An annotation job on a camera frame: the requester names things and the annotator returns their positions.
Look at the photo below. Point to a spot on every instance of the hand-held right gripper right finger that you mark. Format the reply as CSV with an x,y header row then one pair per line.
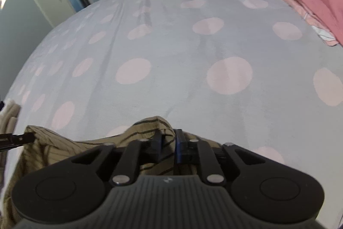
x,y
179,148

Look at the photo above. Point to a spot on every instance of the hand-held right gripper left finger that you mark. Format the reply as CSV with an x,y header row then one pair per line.
x,y
159,147

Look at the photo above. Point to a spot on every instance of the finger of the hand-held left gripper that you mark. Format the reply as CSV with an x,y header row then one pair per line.
x,y
18,139

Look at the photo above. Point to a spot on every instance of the tan striped shirt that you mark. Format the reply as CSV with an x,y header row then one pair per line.
x,y
67,148

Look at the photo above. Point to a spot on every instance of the beige folded cloth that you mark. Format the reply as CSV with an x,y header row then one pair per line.
x,y
10,116

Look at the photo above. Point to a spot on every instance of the bed with dotted sheet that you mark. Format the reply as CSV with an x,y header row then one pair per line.
x,y
171,57

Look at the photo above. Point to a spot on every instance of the pale printed pillow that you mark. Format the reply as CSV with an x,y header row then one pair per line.
x,y
319,27

